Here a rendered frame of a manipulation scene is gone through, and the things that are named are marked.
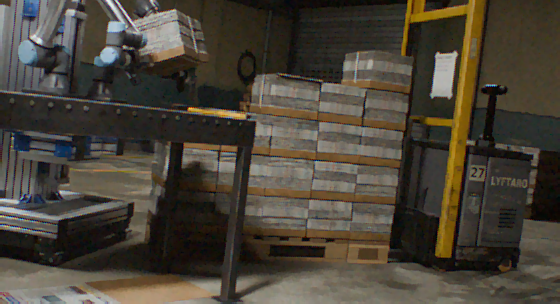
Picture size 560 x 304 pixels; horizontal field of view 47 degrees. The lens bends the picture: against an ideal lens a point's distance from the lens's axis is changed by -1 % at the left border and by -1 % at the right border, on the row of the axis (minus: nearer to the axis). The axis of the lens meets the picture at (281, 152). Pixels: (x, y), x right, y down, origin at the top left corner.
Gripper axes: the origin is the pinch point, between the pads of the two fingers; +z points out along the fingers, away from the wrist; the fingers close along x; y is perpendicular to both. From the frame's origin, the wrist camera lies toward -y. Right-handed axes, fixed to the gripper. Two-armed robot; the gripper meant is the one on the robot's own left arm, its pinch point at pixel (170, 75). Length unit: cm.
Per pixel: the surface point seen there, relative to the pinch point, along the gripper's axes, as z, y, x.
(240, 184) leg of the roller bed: 61, -65, 41
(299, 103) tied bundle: -37, -29, 59
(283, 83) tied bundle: -31, -16, 54
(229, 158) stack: -16, -50, 17
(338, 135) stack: -53, -51, 74
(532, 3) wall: -670, 84, 327
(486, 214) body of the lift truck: -97, -121, 149
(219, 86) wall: -820, 108, -200
